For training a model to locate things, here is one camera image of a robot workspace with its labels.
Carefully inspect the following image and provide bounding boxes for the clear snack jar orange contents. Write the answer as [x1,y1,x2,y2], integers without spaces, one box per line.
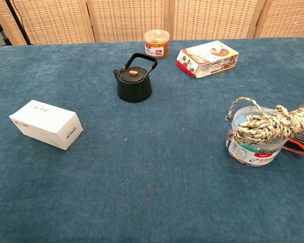
[143,29,170,59]

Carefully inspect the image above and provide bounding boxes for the woven rattan folding screen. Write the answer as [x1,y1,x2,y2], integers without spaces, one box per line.
[0,0,304,46]

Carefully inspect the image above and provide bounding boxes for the blue tablecloth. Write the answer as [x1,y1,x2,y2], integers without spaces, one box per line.
[0,37,304,243]

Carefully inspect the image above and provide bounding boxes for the black cast iron teapot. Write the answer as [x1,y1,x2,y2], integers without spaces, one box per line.
[112,53,158,103]

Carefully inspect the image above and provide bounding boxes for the red white cookie box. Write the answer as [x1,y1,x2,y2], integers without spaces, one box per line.
[176,40,239,79]

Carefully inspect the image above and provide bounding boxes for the black teapot lid wooden knob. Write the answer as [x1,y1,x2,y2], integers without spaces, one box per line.
[119,69,146,83]

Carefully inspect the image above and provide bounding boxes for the white cardboard box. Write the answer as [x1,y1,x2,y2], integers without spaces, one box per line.
[9,99,84,151]

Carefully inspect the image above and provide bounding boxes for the grey orange knitted glove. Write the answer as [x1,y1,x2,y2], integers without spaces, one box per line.
[283,102,304,156]

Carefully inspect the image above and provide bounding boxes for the clear plastic tub colourful contents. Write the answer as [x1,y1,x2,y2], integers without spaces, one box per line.
[227,106,289,167]

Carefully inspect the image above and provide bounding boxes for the beige speckled braided rope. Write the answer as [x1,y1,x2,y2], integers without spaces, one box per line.
[225,97,304,145]

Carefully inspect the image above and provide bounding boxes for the black tripod stand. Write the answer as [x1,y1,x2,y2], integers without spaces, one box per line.
[0,0,31,46]

